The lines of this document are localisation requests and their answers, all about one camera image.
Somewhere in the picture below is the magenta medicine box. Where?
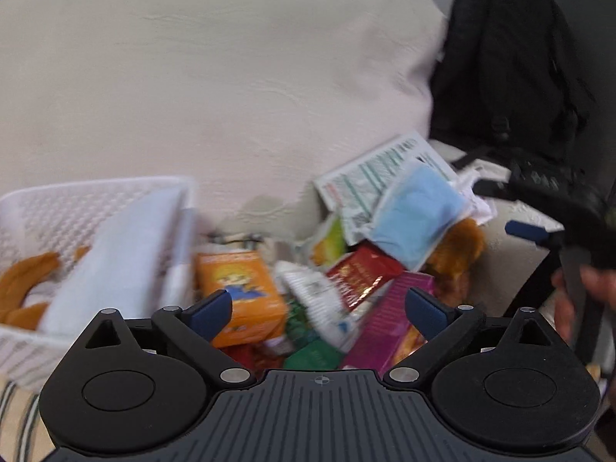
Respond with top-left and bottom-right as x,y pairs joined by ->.
340,271 -> 433,377

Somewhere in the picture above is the white paper sheet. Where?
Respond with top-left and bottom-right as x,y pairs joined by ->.
38,186 -> 187,339

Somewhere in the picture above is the brown plush headband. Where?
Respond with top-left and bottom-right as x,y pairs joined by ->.
1,251 -> 62,331

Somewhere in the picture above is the person right hand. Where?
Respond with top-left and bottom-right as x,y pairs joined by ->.
550,265 -> 616,348

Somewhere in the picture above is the orange cartoon box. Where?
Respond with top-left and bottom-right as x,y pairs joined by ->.
195,251 -> 287,348

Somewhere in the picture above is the red snack packet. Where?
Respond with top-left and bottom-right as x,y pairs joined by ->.
326,241 -> 404,312

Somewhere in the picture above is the white squeeze tube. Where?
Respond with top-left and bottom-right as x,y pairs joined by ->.
275,261 -> 360,353

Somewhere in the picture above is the light blue face mask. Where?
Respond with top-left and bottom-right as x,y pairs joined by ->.
368,161 -> 469,271

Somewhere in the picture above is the green sachet packet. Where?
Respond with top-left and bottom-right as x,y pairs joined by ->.
308,213 -> 347,268

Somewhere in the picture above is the white printed leaflet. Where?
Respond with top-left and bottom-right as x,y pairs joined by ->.
313,131 -> 456,246

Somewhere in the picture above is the black backpack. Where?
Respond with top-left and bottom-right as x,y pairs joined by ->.
428,0 -> 598,169

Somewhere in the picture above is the white perforated plastic basket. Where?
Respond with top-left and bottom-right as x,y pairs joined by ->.
1,176 -> 196,392

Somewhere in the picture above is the zebra striped fabric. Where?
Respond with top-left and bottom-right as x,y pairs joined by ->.
0,378 -> 54,462

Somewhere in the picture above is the large cream pillow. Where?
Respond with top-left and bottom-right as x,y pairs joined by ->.
1,0 -> 446,238

